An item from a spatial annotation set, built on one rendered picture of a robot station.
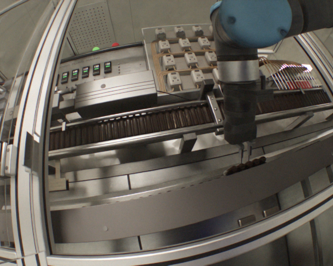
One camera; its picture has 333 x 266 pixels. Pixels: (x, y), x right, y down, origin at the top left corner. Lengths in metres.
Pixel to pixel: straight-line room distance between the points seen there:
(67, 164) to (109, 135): 0.39
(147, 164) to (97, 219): 0.32
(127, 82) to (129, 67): 0.59
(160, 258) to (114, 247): 0.36
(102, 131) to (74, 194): 0.25
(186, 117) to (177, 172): 0.18
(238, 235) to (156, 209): 0.16
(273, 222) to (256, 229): 0.03
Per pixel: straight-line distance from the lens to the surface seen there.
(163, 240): 0.61
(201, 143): 0.84
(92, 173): 0.66
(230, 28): 0.24
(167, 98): 0.88
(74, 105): 0.62
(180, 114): 0.58
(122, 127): 0.57
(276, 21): 0.25
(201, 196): 0.36
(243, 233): 0.31
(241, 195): 0.39
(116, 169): 0.64
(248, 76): 0.37
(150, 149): 0.82
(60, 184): 0.61
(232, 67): 0.37
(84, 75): 1.24
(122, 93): 0.58
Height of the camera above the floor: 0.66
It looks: 22 degrees up
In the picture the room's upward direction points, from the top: 12 degrees counter-clockwise
